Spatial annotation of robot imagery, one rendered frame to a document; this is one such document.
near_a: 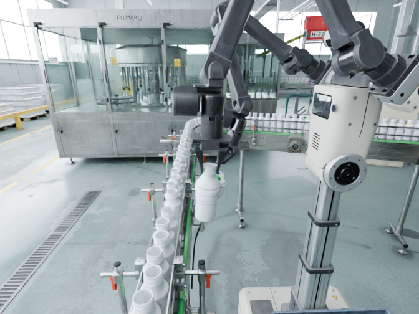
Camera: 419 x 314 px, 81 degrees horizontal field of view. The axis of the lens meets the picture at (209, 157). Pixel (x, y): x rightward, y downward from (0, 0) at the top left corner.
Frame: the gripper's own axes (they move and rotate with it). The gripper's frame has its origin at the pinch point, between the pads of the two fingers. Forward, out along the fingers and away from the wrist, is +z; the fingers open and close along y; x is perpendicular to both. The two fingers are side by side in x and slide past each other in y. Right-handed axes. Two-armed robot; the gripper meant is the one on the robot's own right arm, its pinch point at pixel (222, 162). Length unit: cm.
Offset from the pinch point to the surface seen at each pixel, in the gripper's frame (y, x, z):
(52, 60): -304, -233, 32
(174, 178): 11.8, -17.7, 8.5
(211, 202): 39.1, -7.4, -1.0
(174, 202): 23.8, -15.3, 11.4
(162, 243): 47, -17, 9
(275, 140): -123, 65, 3
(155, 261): 53, -17, 10
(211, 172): 37.7, -10.1, -8.5
